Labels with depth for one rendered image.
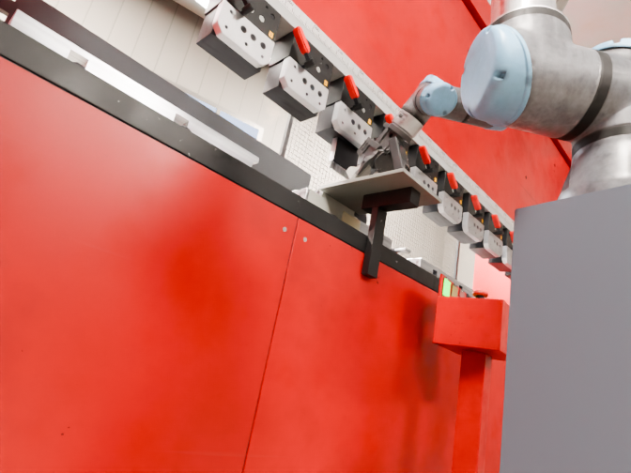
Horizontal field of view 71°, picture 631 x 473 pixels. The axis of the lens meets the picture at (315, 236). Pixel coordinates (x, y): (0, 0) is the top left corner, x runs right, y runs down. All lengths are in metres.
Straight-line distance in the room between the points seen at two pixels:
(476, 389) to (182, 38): 3.94
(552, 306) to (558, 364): 0.06
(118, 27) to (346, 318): 3.69
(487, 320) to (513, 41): 0.69
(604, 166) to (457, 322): 0.64
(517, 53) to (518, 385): 0.38
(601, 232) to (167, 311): 0.60
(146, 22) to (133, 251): 3.83
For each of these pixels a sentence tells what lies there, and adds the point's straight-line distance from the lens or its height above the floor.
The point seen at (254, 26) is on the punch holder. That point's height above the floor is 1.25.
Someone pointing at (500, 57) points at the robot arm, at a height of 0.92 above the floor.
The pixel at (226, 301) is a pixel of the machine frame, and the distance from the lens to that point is 0.80.
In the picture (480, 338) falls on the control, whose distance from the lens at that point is 1.13.
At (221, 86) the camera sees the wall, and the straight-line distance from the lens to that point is 4.42.
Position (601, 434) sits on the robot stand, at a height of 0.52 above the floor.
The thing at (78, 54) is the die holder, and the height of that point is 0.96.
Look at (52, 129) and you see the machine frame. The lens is 0.71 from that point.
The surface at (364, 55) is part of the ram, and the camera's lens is 1.44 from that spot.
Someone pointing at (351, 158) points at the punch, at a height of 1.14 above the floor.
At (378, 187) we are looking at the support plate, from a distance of 1.10.
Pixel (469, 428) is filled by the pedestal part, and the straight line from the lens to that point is 1.20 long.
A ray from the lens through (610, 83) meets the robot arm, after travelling 0.66.
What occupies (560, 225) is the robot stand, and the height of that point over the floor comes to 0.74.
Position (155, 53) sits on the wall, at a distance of 4.33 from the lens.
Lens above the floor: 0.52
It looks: 18 degrees up
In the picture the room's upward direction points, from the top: 12 degrees clockwise
